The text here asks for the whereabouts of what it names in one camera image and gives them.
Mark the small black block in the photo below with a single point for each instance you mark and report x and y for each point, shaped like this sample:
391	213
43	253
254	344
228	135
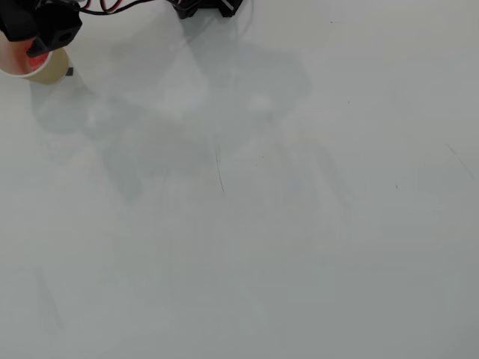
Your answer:
70	71

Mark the beige paper cup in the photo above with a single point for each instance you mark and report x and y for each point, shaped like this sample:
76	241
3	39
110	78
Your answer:
45	67

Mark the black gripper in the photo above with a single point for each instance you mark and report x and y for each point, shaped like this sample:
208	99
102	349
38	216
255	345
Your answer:
42	38

